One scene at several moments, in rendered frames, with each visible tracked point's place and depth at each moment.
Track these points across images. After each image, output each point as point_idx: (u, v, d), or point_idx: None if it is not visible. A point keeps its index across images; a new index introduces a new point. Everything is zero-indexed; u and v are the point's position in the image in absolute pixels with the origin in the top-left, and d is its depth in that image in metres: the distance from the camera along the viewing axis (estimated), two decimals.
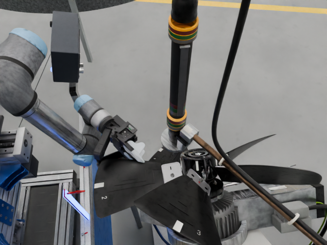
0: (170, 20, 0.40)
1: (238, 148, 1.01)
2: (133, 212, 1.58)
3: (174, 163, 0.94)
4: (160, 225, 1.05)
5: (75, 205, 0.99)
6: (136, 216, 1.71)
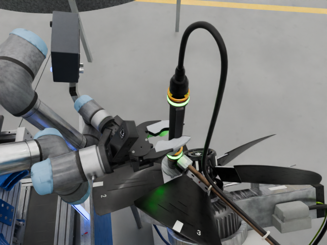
0: (169, 92, 0.54)
1: (238, 148, 1.01)
2: (133, 212, 1.58)
3: None
4: (160, 225, 1.05)
5: (75, 205, 0.99)
6: (136, 216, 1.71)
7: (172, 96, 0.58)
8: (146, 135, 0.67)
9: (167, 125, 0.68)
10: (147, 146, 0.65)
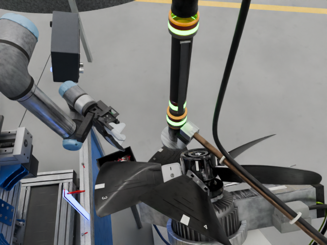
0: (170, 14, 0.39)
1: (245, 166, 0.82)
2: (133, 212, 1.58)
3: None
4: (160, 225, 1.05)
5: (75, 205, 0.99)
6: (136, 216, 1.71)
7: None
8: None
9: None
10: None
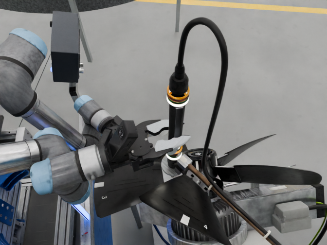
0: (168, 90, 0.54)
1: (245, 166, 0.82)
2: (133, 212, 1.58)
3: None
4: (160, 225, 1.05)
5: (75, 205, 0.99)
6: (136, 216, 1.71)
7: (172, 95, 0.58)
8: (146, 134, 0.66)
9: (167, 125, 0.68)
10: (146, 145, 0.64)
